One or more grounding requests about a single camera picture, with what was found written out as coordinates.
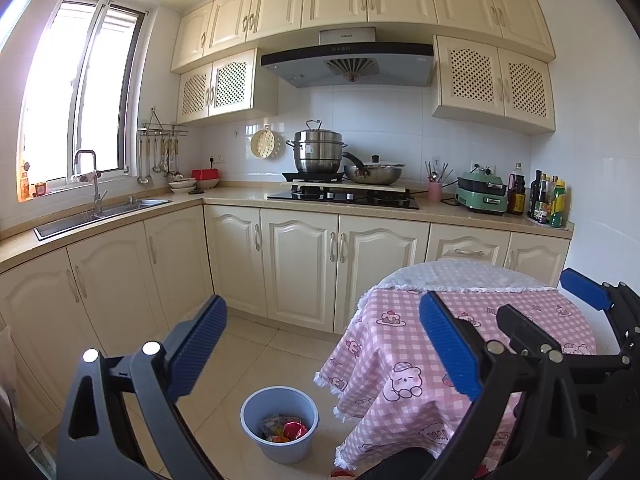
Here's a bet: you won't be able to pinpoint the cream round colander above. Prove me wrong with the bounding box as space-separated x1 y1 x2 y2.
250 128 276 159

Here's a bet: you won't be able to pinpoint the steel wok with lid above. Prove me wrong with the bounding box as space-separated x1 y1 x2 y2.
341 151 407 185

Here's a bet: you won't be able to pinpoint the black gas stove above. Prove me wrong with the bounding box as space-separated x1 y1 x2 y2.
266 172 421 211

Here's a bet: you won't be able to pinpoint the large soy sauce bottle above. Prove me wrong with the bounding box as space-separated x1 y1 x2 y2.
506 161 527 216

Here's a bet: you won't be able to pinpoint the pink utensil holder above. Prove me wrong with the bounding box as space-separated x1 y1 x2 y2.
424 160 453 202

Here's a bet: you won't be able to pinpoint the blue plastic bucket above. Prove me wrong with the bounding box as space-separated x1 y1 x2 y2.
240 386 320 465

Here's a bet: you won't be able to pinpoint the dark cloth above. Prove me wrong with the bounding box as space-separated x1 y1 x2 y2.
357 446 441 480

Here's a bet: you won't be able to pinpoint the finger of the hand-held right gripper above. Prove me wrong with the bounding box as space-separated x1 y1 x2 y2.
496 304 631 376
559 267 640 356

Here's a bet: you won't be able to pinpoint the wall utensil rack with ladles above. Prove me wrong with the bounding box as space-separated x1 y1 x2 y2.
137 107 190 186

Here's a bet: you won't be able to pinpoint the steel sink faucet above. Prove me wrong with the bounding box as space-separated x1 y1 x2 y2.
74 149 108 216

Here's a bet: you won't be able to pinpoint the kitchen window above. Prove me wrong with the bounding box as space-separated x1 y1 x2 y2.
17 0 151 203

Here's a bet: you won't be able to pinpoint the pink checked tablecloth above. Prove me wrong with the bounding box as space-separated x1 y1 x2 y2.
314 285 598 471

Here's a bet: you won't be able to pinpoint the stainless steel steamer pot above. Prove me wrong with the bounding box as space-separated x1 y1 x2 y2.
286 120 348 176

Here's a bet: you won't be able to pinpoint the cream lattice wall cabinet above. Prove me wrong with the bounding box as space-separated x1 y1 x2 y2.
432 35 557 136
176 48 279 126

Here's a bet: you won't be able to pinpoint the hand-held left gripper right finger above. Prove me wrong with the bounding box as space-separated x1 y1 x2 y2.
419 290 593 480

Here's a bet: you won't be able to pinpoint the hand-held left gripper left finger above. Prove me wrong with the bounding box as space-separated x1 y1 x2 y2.
57 294 228 480

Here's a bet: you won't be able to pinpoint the grey range hood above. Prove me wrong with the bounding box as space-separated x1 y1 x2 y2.
260 26 437 88

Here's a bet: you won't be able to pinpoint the red lidded container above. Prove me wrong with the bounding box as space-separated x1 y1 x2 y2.
191 168 222 190

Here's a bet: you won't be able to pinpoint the cream lower kitchen cabinets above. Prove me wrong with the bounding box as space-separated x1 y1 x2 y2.
0 202 572 426

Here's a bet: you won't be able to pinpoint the dark sauce bottle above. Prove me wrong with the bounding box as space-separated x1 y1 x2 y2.
537 174 551 224
529 170 542 220

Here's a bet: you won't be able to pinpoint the crushed red soda can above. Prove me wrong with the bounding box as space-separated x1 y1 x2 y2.
281 420 309 442

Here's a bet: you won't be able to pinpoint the green electric cooker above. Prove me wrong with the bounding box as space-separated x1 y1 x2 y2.
454 162 508 216

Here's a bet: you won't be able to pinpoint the stainless steel sink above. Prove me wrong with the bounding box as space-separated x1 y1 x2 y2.
34 197 173 241

